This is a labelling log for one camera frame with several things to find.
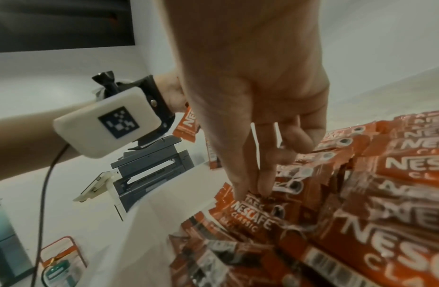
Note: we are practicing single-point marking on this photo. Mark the person's left hand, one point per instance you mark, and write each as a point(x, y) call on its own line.
point(169, 89)

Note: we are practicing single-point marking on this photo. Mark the person's right hand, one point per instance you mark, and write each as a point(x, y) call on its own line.
point(248, 56)

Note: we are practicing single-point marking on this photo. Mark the bunch of Nescafe sachets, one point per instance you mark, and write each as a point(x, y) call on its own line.
point(189, 123)

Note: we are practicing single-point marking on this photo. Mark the white plastic tray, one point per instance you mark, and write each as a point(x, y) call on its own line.
point(145, 218)

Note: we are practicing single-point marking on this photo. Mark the pile of red Nescafe sachets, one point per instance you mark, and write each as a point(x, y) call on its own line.
point(382, 196)

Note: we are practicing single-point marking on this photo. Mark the person's left forearm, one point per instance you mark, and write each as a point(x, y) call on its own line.
point(24, 140)

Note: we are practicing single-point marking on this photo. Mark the dark grey printer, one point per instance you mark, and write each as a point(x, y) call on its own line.
point(145, 168)

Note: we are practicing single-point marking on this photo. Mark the black window blind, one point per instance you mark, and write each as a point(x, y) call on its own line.
point(63, 25)

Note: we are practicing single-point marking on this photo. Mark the orange rimmed container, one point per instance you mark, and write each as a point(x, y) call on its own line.
point(61, 246)

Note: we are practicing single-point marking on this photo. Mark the teal round object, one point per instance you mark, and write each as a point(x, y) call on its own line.
point(58, 272)

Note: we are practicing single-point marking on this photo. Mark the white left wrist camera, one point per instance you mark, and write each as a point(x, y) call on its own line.
point(81, 129)

